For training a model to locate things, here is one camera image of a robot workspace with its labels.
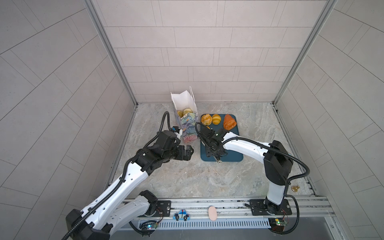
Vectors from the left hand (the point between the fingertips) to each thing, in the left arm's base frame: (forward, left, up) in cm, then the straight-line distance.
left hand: (190, 148), depth 72 cm
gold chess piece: (-14, -54, -16) cm, 58 cm away
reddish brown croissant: (+26, -25, -14) cm, 39 cm away
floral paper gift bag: (+16, +1, -2) cm, 17 cm away
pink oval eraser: (-25, -11, -15) cm, 31 cm away
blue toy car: (-26, +3, -15) cm, 30 cm away
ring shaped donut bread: (+27, +7, -6) cm, 28 cm away
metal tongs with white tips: (-5, -15, -5) cm, 17 cm away
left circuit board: (-29, +17, -14) cm, 37 cm away
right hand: (+3, -11, -14) cm, 18 cm away
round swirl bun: (+29, -9, -15) cm, 34 cm away
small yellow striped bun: (+30, -16, -15) cm, 37 cm away
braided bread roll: (+29, +3, -5) cm, 29 cm away
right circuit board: (-29, -41, -18) cm, 53 cm away
